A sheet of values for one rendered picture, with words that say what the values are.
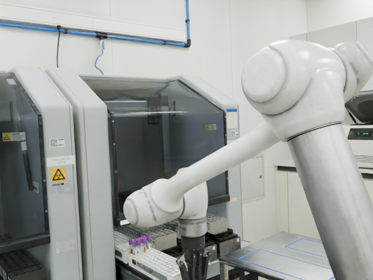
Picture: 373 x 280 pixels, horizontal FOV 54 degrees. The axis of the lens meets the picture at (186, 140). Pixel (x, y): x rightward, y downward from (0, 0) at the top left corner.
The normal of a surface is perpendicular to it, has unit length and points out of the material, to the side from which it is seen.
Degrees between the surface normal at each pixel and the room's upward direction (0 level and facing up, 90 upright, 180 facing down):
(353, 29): 90
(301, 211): 90
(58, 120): 90
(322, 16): 90
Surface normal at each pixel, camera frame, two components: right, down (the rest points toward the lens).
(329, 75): 0.62, -0.24
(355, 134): -0.72, -0.46
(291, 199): -0.79, 0.07
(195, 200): 0.62, -0.01
